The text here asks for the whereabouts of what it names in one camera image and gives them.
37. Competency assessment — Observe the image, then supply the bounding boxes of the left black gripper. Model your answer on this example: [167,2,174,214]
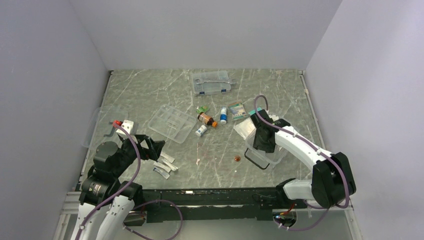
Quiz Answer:
[112,133,165,177]

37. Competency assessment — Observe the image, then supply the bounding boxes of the teal carded blister pack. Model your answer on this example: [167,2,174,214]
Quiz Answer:
[248,107,262,116]

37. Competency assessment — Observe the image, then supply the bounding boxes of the teal striped packet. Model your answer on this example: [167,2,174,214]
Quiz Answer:
[228,101,248,121]

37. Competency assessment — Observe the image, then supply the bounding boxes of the small white pill bottle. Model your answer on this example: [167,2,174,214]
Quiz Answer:
[195,125,208,137]

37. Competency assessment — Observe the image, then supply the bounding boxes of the brown bottle orange cap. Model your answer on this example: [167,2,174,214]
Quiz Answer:
[197,112,218,128]

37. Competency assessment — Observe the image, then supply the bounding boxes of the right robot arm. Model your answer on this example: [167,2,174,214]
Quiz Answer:
[250,109,357,209]

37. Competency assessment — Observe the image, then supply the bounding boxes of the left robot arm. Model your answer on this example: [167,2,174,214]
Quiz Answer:
[71,134,166,240]

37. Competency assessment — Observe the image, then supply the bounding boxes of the white sachet top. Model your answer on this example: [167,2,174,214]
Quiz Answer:
[160,152,175,163]

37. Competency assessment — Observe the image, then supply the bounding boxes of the clear first aid box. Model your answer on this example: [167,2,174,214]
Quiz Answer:
[244,114,288,170]

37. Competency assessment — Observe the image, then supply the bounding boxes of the white gauze pad packet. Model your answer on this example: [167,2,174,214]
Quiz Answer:
[233,118,256,140]

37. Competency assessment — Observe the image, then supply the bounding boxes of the clear divided organizer tray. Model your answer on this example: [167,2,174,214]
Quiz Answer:
[147,104,198,144]

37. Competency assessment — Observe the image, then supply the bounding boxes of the blue printed sachet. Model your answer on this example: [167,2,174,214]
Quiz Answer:
[153,167,170,180]

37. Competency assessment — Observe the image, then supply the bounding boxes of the white bottle blue label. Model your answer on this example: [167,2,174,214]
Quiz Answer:
[219,107,228,124]

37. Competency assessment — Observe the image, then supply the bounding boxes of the small green box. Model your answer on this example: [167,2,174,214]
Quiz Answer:
[196,105,210,115]

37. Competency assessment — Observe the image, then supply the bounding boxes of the clear screw box blue latches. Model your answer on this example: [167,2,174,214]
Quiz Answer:
[191,70,234,96]

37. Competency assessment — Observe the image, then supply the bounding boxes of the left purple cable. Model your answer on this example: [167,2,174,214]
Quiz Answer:
[74,124,184,240]

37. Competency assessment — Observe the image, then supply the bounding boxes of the purple cable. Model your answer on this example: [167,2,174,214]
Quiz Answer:
[74,124,184,240]
[253,95,352,232]

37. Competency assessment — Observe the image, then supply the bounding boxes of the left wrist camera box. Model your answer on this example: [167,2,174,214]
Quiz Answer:
[111,119,138,137]

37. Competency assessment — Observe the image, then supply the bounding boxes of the black base frame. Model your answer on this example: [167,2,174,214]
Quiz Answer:
[124,187,307,226]

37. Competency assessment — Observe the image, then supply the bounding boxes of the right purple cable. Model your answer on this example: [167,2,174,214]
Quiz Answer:
[253,95,352,232]

